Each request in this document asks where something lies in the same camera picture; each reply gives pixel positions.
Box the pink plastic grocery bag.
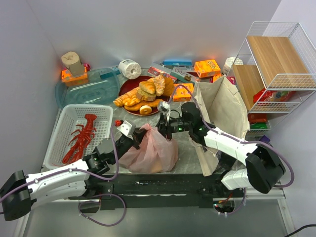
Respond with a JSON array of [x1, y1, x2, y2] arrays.
[[119, 124, 178, 174]]

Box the beige canvas tote bag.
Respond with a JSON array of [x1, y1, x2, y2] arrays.
[[189, 75, 251, 177]]

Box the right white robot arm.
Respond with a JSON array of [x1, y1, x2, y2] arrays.
[[157, 101, 286, 194]]

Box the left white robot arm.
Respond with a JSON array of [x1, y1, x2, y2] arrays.
[[0, 128, 147, 221]]

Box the small white glazed bun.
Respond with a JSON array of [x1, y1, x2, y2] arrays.
[[139, 105, 152, 115]]

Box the twisted orange bread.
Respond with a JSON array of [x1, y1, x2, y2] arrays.
[[113, 87, 140, 107]]

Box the sliced brown bread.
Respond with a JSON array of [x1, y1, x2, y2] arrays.
[[136, 89, 156, 102]]

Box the small orange box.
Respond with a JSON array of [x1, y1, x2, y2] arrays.
[[172, 83, 194, 102]]

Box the croissant bread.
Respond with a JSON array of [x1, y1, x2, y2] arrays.
[[139, 81, 156, 95]]

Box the sesame bread bun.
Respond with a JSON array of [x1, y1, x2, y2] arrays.
[[154, 75, 165, 96]]

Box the red round plate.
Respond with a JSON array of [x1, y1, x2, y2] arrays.
[[118, 76, 159, 116]]

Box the white RIO box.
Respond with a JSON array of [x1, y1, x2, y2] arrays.
[[171, 67, 198, 84]]

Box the red toy lobster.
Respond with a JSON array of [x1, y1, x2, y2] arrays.
[[62, 114, 97, 164]]

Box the red toothpaste box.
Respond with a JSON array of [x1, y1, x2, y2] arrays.
[[147, 67, 177, 82]]

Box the teal plastic tray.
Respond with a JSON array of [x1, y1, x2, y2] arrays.
[[55, 68, 120, 108]]

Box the white toilet paper roll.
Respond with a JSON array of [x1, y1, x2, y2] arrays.
[[118, 59, 142, 79]]

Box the blue flat box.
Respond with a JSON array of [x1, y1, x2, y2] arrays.
[[162, 59, 193, 67]]

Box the orange snack box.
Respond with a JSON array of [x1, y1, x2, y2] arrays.
[[194, 59, 221, 78]]

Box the orange box under roll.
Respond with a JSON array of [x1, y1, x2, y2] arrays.
[[61, 67, 88, 86]]

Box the red snack packet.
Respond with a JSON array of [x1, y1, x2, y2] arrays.
[[248, 113, 268, 124]]

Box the white paper cup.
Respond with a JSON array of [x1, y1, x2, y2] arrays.
[[221, 57, 243, 75]]

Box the green snack packet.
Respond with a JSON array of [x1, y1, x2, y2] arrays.
[[250, 122, 268, 130]]

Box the purple box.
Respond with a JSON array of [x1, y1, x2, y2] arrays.
[[259, 135, 270, 144]]

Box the brown toilet paper roll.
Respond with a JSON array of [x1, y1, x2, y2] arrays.
[[61, 51, 85, 76]]

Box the red candy bag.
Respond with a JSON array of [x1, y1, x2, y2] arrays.
[[253, 88, 296, 103]]

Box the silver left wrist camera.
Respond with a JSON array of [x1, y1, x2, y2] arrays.
[[117, 120, 136, 137]]

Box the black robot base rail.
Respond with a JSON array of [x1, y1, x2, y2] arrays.
[[77, 174, 243, 210]]

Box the white wire shelf rack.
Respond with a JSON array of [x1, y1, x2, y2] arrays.
[[227, 21, 316, 137]]

